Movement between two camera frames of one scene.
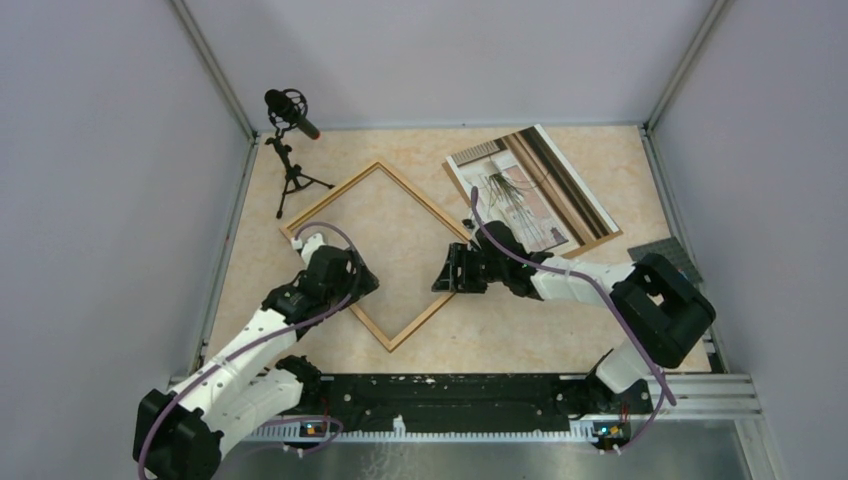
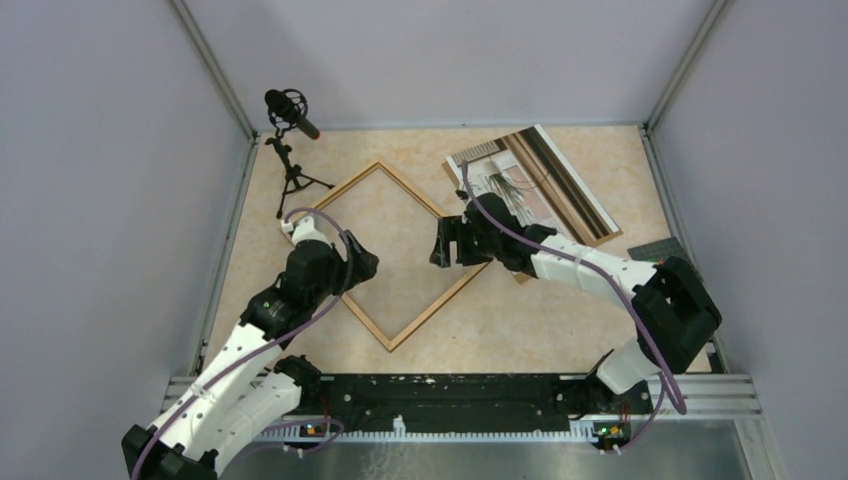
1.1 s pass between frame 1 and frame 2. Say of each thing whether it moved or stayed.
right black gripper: moved
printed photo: stayed
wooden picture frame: stayed
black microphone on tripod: stayed
